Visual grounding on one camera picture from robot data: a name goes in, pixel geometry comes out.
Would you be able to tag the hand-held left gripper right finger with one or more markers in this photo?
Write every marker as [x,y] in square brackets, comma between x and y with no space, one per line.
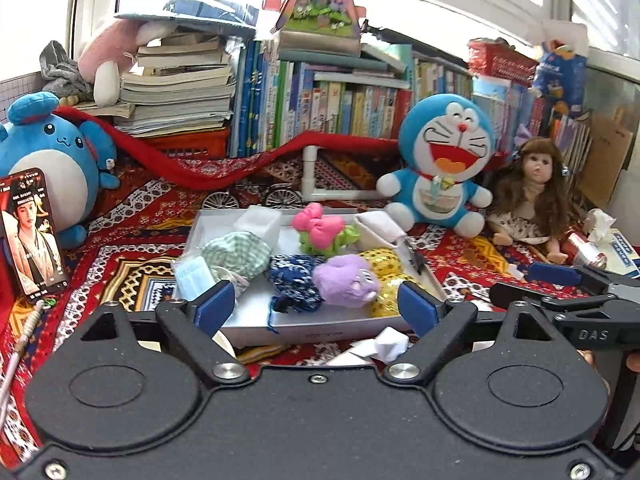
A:
[419,310]

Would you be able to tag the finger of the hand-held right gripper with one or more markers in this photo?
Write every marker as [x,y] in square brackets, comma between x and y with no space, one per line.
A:
[525,295]
[552,274]

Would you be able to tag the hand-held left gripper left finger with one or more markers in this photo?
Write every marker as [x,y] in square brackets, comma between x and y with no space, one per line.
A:
[215,307]

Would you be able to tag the blue face mask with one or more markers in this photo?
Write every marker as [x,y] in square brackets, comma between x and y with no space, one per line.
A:
[192,277]

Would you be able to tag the green checked cloth pouch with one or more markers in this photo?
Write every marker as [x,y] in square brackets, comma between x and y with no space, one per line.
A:
[235,255]

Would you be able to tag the purple plush toy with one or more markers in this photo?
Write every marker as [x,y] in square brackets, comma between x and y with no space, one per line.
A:
[345,277]

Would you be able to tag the cream white sock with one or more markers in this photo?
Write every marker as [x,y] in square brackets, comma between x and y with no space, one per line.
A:
[377,227]

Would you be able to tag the white shallow tray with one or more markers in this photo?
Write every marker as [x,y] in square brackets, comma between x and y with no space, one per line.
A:
[310,317]

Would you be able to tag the white sponge block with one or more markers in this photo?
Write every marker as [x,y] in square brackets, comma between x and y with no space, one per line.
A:
[260,222]

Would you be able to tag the pink bow plush toy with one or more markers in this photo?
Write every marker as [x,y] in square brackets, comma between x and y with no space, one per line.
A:
[320,227]

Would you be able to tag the silver red can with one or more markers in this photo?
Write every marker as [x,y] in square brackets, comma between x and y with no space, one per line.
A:
[587,252]

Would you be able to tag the crumpled white paper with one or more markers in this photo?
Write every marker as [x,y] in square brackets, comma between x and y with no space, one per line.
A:
[387,345]

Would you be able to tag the gold sequin pouch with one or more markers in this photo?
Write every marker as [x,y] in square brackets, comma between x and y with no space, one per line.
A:
[385,265]

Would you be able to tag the tissue pack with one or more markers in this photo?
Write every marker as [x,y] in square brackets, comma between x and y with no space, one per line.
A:
[622,252]

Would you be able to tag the blue floral fabric pouch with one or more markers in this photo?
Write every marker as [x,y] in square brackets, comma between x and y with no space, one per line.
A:
[295,272]

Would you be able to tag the red patterned blanket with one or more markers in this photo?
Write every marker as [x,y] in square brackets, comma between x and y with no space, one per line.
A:
[150,240]

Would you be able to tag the metal bicycle model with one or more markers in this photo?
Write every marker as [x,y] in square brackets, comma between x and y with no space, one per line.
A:
[220,202]

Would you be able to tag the long-haired doll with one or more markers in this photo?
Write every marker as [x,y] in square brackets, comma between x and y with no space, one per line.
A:
[537,167]

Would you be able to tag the brown cardboard piece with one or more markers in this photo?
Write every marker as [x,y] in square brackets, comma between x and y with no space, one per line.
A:
[607,160]

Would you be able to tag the red scarf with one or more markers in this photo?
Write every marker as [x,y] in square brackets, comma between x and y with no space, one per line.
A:
[200,172]

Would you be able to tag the red plastic crate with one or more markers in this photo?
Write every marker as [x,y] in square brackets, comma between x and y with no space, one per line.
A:
[200,142]

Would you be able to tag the white plastic pipe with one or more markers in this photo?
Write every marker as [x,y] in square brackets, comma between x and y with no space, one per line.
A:
[310,170]

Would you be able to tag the blue cat plush toy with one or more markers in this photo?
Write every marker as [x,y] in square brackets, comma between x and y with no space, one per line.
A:
[420,130]

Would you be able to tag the smartphone with lit screen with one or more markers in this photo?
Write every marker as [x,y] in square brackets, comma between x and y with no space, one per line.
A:
[32,240]

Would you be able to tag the blue toy package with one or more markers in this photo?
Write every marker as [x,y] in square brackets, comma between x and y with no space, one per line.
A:
[560,72]

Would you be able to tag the row of upright books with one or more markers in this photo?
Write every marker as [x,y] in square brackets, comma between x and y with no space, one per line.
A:
[340,110]

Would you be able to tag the red patterned box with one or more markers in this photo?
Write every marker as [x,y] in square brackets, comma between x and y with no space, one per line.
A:
[500,62]

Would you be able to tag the stack of flat books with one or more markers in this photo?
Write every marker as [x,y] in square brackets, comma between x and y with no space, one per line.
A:
[175,90]

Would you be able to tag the round blue whale plush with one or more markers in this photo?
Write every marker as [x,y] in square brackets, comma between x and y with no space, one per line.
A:
[50,145]

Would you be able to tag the pink rabbit plush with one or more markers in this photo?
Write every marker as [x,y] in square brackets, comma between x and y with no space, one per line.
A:
[107,50]

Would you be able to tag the grey cloth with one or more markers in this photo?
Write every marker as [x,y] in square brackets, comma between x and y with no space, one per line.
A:
[60,70]

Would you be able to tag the blue patterned cloth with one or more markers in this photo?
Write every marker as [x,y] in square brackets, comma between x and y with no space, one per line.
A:
[210,12]

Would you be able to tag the triangular house toy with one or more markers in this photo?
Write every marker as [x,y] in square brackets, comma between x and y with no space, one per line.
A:
[320,15]

